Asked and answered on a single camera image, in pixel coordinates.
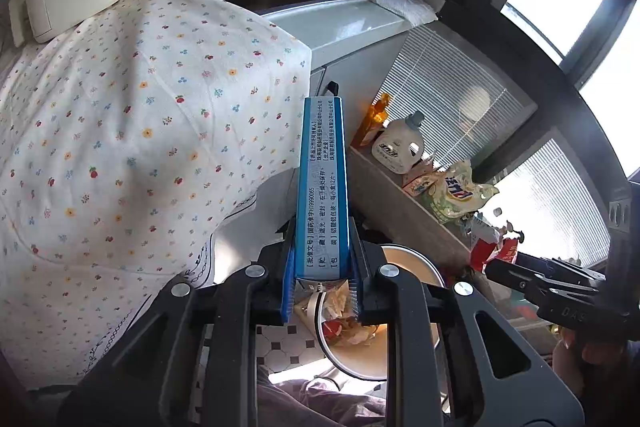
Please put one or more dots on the crumpled white paper ball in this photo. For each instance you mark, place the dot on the crumpled white paper ball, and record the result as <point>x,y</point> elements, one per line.
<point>334,302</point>

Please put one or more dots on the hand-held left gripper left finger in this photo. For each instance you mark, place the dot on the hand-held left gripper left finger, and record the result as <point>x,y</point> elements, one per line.
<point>289,269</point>

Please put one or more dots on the white pump bottle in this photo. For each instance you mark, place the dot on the white pump bottle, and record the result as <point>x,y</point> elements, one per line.
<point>509,227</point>

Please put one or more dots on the white window blind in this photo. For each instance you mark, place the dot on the white window blind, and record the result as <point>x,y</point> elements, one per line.
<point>450,92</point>
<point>555,197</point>

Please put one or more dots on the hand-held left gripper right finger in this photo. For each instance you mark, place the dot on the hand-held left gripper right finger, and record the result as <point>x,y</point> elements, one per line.
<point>354,274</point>

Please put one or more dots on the black window frame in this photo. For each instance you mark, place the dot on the black window frame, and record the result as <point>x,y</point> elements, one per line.
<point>505,37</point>

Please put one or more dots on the white dish cloth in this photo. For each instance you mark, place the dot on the white dish cloth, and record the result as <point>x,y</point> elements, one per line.
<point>407,9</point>

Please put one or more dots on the red and white packet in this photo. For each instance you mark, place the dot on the red and white packet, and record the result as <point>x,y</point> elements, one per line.
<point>492,249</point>

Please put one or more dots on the grey sink cabinet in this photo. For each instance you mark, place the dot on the grey sink cabinet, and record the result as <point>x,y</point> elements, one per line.
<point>360,37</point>

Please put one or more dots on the floral print white cloth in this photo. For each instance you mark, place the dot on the floral print white cloth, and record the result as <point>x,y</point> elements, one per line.
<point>125,132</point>

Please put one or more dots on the person's right hand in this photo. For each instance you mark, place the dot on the person's right hand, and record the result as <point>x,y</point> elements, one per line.
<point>567,359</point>

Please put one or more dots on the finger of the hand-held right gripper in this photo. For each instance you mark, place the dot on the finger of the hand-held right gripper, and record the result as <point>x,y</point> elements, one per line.
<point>555,268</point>
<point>520,281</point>

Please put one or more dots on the grey stone ledge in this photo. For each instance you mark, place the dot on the grey stone ledge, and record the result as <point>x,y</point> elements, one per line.
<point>400,202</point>

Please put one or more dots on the small pink packet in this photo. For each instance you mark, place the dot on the small pink packet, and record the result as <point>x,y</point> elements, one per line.
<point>420,179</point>

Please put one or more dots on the blue medicine box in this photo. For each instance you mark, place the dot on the blue medicine box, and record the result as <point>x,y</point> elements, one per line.
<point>322,187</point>

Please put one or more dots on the orange cleaner bottle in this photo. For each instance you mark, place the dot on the orange cleaner bottle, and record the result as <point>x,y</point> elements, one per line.
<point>372,122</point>

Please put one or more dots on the person's grey pants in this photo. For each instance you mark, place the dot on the person's grey pants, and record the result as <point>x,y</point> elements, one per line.
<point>320,402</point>

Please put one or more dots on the green detergent refill bag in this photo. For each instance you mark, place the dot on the green detergent refill bag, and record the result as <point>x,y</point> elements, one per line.
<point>457,192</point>

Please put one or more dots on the white cloth with dark embroidery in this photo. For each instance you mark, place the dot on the white cloth with dark embroidery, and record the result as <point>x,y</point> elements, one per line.
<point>200,257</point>

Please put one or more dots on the white detergent jug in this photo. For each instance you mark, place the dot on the white detergent jug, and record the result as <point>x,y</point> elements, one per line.
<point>397,149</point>

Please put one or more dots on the white round trash bin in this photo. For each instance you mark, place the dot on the white round trash bin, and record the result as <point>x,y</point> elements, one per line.
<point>362,354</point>

